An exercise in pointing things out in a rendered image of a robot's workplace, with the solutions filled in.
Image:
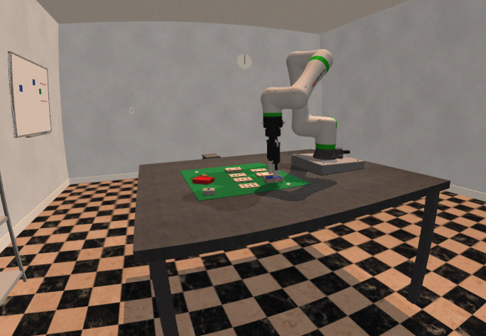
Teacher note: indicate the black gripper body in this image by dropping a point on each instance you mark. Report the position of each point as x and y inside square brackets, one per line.
[273, 133]

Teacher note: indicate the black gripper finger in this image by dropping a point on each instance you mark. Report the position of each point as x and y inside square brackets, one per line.
[269, 157]
[276, 157]

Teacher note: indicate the green cloth mat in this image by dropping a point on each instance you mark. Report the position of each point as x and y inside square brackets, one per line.
[226, 187]

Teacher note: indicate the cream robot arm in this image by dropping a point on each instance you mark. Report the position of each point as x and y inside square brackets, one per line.
[295, 97]

